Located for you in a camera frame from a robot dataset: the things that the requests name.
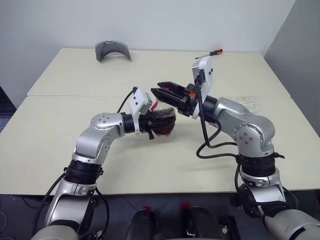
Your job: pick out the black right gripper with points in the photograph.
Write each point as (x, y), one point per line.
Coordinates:
(190, 102)

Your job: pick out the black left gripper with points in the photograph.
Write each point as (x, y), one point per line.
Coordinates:
(145, 125)

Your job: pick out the clear plastic drink bottle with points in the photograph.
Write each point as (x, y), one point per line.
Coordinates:
(165, 132)

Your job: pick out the clear wine glass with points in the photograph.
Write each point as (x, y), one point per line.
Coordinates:
(250, 101)

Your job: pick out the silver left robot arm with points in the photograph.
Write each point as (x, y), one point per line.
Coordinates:
(100, 122)

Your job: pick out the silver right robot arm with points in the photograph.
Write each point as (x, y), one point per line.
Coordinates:
(230, 110)

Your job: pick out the grey curved plastic object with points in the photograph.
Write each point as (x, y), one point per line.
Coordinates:
(120, 47)

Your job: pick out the red tape tab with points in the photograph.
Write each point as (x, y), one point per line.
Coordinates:
(185, 206)
(147, 208)

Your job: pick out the dark rounded shape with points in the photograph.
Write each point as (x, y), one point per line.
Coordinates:
(142, 225)
(203, 223)

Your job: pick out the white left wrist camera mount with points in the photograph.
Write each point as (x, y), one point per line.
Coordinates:
(140, 100)

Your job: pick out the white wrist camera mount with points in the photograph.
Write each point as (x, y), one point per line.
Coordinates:
(140, 100)
(206, 67)

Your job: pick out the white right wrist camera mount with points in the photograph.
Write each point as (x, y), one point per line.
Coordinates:
(206, 67)

